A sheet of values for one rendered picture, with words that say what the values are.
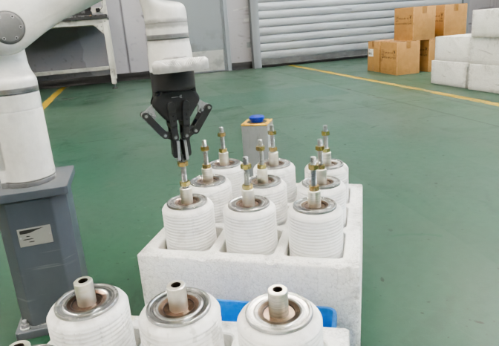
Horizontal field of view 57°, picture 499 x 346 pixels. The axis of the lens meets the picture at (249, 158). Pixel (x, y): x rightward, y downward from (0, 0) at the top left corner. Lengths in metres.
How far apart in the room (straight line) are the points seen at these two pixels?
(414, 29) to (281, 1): 2.12
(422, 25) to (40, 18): 4.04
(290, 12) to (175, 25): 5.42
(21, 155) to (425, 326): 0.81
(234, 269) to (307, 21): 5.58
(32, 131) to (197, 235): 0.36
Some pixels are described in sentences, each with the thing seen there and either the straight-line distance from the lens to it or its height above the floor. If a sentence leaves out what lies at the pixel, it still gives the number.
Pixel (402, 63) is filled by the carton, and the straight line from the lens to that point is 4.57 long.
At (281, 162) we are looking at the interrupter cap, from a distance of 1.05.
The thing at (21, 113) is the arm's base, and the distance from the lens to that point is 0.92.
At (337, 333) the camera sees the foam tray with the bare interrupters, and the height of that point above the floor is 0.18.
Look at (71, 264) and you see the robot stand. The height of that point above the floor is 0.13.
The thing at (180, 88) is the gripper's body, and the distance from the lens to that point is 0.78.
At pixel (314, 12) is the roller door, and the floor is 0.64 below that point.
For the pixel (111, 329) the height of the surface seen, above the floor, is 0.23.
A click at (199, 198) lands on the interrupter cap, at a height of 0.25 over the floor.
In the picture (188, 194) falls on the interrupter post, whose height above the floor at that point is 0.27.
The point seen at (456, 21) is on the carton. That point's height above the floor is 0.44.
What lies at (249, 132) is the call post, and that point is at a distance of 1.18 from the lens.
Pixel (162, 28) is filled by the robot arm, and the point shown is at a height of 0.56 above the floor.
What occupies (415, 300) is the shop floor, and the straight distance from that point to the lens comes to 1.03.
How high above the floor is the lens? 0.56
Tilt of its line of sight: 16 degrees down
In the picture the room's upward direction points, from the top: 4 degrees counter-clockwise
